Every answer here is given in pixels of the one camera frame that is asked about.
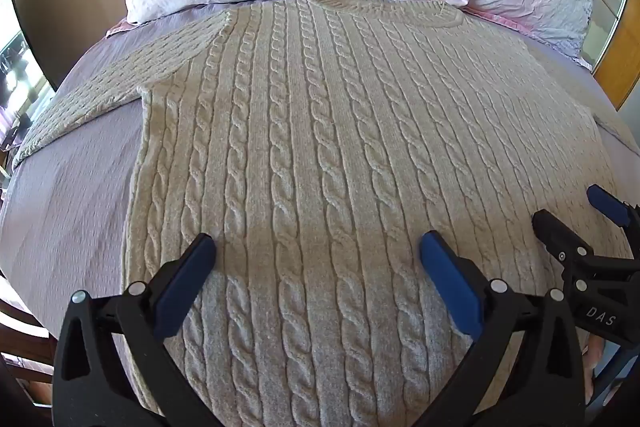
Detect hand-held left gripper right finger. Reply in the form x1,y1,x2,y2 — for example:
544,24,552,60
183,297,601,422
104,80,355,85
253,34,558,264
419,230,586,427

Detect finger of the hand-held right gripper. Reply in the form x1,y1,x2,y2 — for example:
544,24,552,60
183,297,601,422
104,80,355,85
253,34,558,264
531,209,596,269
586,184,640,229

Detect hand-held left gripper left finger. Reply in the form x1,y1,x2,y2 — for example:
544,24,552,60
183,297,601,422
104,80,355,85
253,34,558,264
51,233,221,427

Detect cream cable knit sweater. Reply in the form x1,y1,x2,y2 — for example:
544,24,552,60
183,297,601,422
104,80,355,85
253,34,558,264
12,0,636,427

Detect person's right hand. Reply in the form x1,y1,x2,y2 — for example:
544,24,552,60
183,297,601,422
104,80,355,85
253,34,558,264
583,333,607,408

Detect lavender bed sheet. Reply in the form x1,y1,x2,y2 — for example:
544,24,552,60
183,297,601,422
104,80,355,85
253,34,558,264
0,1,640,358

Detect wooden wardrobe with glass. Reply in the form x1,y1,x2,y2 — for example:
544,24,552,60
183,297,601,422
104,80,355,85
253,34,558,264
582,0,640,110

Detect dark wooden furniture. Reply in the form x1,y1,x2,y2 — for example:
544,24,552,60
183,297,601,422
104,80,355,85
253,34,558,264
0,274,57,410

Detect window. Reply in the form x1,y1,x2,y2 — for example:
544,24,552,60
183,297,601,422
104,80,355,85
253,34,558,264
0,0,57,180

